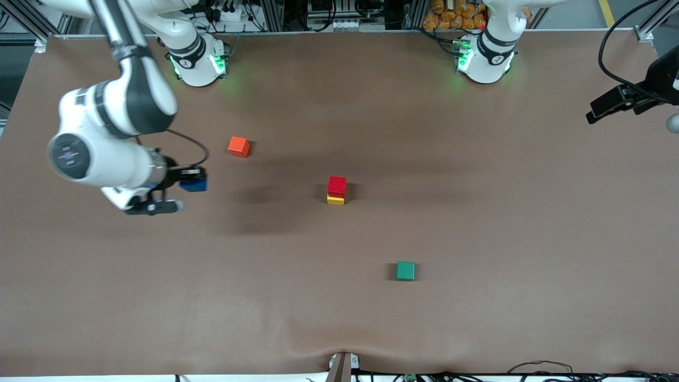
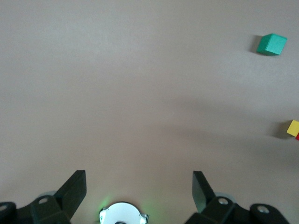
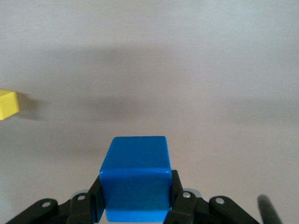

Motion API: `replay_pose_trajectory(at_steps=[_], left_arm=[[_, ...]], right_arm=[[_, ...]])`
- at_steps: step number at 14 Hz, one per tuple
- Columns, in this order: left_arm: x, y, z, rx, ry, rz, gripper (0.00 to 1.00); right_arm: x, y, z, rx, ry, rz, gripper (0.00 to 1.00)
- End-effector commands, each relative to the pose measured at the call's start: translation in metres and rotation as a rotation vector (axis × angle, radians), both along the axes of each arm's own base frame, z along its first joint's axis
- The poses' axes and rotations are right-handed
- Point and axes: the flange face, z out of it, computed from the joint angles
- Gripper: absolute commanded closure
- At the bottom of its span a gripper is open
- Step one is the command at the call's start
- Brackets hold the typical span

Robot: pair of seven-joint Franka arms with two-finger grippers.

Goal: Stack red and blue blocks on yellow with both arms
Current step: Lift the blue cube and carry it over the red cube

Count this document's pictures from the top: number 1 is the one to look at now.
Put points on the yellow cube block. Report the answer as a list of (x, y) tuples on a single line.
[(335, 200)]

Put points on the green cube block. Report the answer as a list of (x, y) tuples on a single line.
[(406, 270)]

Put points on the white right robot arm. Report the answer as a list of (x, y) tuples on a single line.
[(132, 101)]

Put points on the aluminium frame post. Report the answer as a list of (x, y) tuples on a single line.
[(29, 21), (658, 18)]

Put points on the table edge clamp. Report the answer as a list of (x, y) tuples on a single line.
[(342, 369)]

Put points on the blue cube block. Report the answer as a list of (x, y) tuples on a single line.
[(196, 187)]

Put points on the red cube block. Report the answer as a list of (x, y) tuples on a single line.
[(337, 185)]

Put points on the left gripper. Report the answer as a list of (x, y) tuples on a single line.
[(659, 77)]

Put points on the white power strip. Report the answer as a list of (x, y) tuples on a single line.
[(228, 15)]

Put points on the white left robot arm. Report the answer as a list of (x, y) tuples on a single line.
[(485, 66)]

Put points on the orange bag pile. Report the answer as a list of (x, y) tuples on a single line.
[(451, 16)]

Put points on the white connector strip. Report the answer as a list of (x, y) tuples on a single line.
[(345, 25)]

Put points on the orange cube block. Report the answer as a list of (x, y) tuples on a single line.
[(238, 147)]

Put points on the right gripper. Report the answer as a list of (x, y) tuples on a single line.
[(171, 175)]

